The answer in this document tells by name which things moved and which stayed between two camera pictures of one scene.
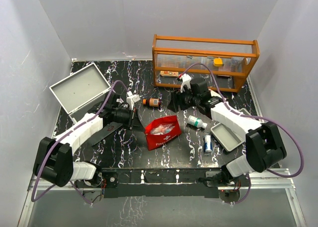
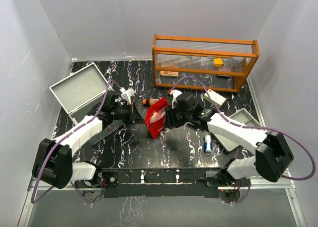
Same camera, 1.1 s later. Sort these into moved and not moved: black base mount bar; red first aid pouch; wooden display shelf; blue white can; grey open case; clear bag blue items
Moved: red first aid pouch; clear bag blue items
Not moved: blue white can; grey open case; wooden display shelf; black base mount bar
